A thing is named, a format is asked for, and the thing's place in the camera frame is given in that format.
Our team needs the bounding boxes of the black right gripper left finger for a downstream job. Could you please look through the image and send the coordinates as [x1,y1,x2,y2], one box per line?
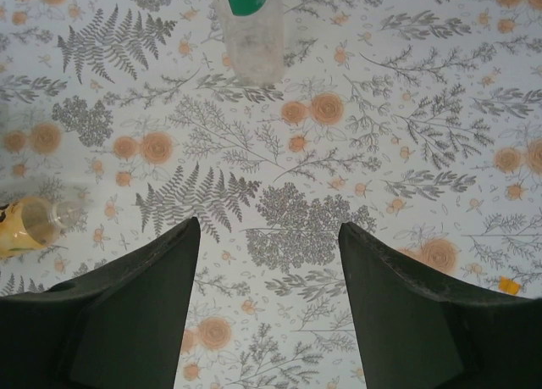
[0,217,202,389]

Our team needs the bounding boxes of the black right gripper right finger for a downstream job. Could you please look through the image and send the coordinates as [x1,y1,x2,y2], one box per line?
[340,222,542,389]

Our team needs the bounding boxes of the yellow label tea bottle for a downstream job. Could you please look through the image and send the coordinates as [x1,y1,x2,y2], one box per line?
[0,193,86,261]

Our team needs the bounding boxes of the clear bottle green label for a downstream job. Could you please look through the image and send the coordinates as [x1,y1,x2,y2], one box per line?
[211,0,287,87]

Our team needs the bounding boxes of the small orange scrap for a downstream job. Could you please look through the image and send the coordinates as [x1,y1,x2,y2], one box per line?
[499,277,522,296]

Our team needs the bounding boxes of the floral print tablecloth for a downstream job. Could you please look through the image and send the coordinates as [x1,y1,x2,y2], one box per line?
[0,0,542,389]

